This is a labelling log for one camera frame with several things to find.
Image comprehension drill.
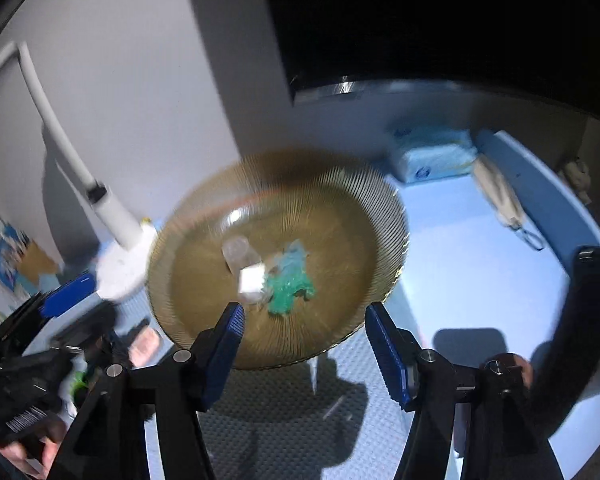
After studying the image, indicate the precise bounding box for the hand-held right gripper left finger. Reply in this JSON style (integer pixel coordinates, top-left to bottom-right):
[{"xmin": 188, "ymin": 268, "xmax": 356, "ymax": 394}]
[{"xmin": 55, "ymin": 302, "xmax": 246, "ymax": 480}]

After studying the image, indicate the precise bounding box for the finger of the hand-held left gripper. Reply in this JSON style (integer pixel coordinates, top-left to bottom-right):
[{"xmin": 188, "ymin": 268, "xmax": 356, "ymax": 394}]
[
  {"xmin": 60, "ymin": 305, "xmax": 151, "ymax": 358},
  {"xmin": 10, "ymin": 272, "xmax": 98, "ymax": 323}
]

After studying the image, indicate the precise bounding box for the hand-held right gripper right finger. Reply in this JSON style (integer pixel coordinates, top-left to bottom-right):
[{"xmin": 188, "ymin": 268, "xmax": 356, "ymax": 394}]
[{"xmin": 365, "ymin": 302, "xmax": 546, "ymax": 480}]

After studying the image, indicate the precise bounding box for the wicker basket with items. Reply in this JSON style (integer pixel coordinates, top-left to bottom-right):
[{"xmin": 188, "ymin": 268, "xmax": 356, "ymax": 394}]
[{"xmin": 145, "ymin": 147, "xmax": 411, "ymax": 371}]

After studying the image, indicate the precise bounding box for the small white cube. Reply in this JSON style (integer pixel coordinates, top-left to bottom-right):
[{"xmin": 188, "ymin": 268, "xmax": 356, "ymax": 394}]
[{"xmin": 237, "ymin": 262, "xmax": 268, "ymax": 303}]

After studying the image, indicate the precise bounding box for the colourful cardboard box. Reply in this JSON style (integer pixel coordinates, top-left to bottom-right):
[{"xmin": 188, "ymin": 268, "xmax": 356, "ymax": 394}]
[{"xmin": 0, "ymin": 205, "xmax": 63, "ymax": 306}]

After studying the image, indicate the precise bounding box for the green candy wrapper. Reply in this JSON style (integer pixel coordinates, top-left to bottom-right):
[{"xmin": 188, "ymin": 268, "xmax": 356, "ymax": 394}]
[{"xmin": 265, "ymin": 240, "xmax": 317, "ymax": 317}]

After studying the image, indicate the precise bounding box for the blue desk mat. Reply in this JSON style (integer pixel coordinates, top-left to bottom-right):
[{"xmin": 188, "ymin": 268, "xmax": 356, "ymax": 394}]
[{"xmin": 95, "ymin": 130, "xmax": 600, "ymax": 480}]

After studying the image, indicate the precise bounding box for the white lamp stand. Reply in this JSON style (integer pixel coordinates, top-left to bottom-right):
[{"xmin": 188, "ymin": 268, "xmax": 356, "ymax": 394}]
[{"xmin": 0, "ymin": 42, "xmax": 161, "ymax": 301}]

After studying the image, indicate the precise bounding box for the beige cloth pouch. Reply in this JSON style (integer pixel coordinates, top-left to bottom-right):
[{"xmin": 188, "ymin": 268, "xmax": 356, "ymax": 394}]
[{"xmin": 472, "ymin": 155, "xmax": 546, "ymax": 251}]

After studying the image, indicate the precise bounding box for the blue white tissue pack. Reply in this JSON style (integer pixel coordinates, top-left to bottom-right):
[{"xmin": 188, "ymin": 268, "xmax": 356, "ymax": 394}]
[{"xmin": 385, "ymin": 122, "xmax": 478, "ymax": 183}]

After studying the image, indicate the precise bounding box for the small beige figurine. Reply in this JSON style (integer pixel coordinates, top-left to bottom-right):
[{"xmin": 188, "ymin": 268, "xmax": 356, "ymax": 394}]
[{"xmin": 560, "ymin": 157, "xmax": 593, "ymax": 206}]

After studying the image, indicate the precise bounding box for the black monitor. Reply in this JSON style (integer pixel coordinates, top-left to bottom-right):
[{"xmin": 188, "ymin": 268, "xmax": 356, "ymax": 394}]
[{"xmin": 257, "ymin": 0, "xmax": 600, "ymax": 123}]

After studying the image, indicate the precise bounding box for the black stand post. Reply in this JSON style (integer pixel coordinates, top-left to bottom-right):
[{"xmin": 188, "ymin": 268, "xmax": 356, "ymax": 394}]
[{"xmin": 530, "ymin": 245, "xmax": 600, "ymax": 480}]

